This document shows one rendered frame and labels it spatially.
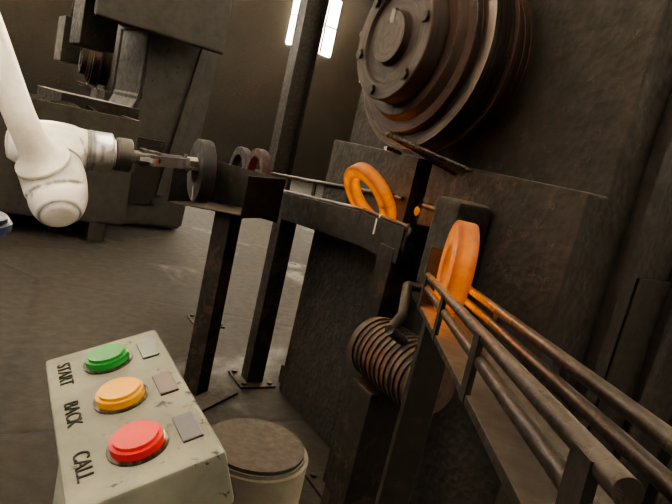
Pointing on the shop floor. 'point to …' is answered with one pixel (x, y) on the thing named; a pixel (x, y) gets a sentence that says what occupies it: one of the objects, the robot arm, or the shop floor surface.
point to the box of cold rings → (107, 207)
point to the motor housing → (372, 412)
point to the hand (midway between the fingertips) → (201, 164)
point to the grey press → (150, 81)
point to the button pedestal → (86, 409)
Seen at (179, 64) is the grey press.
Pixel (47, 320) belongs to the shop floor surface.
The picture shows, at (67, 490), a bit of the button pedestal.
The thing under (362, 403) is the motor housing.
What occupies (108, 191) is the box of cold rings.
